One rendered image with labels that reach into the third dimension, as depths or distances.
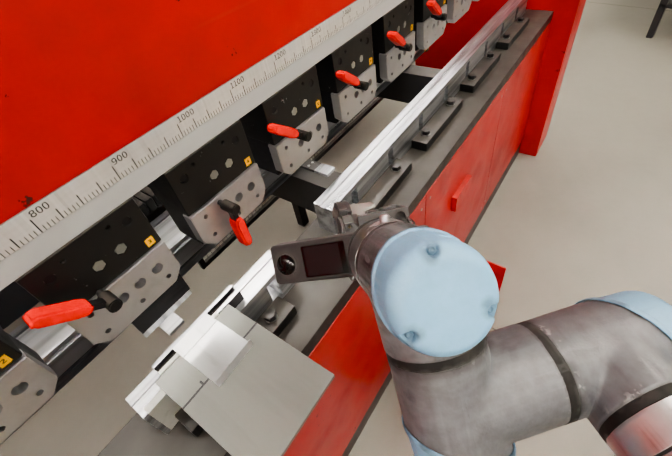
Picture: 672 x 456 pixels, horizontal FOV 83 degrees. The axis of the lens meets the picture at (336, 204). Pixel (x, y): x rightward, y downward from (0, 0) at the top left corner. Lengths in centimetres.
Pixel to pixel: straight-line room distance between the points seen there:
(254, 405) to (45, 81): 53
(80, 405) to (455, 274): 207
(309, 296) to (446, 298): 70
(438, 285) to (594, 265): 201
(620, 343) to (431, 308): 15
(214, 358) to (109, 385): 143
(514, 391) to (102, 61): 50
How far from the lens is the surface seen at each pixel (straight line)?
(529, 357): 32
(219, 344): 78
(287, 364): 72
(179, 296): 73
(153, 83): 54
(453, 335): 25
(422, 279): 24
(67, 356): 101
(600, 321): 36
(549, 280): 210
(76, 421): 219
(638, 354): 35
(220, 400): 73
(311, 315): 90
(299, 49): 72
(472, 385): 30
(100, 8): 51
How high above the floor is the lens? 164
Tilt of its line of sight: 44 degrees down
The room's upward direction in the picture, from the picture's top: 11 degrees counter-clockwise
